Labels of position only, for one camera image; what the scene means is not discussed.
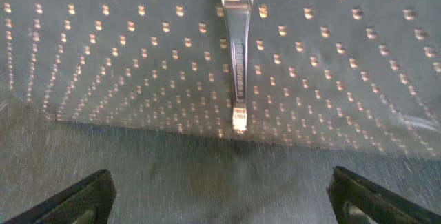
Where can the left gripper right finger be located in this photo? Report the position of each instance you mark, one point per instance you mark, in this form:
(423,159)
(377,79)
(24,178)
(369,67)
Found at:
(365,200)

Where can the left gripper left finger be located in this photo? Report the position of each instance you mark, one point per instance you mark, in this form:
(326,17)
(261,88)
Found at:
(79,203)

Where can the wrench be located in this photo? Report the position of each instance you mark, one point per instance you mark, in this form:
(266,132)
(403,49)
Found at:
(238,27)

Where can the black pegboard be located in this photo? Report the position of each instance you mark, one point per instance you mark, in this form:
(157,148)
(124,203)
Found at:
(138,45)

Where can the metal hook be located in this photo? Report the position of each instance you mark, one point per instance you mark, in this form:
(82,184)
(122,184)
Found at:
(418,122)

